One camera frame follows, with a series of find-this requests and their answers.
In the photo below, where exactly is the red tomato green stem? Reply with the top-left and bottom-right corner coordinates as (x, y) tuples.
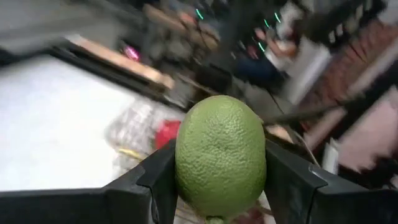
(154, 119), (182, 150)

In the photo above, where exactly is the black aluminium table frame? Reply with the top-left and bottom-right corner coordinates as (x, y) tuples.
(46, 43), (193, 110)

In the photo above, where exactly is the person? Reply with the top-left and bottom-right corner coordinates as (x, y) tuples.
(236, 24), (299, 91)

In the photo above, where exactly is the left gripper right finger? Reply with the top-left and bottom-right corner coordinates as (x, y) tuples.
(266, 139), (398, 224)

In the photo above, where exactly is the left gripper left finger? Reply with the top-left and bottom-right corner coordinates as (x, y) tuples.
(0, 139), (178, 224)

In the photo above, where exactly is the metal wire basket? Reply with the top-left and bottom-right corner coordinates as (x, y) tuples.
(104, 99), (187, 169)

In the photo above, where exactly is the green lime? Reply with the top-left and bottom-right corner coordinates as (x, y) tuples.
(174, 95), (267, 224)

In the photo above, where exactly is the wooden table board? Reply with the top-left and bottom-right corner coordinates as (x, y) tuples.
(67, 34), (175, 91)

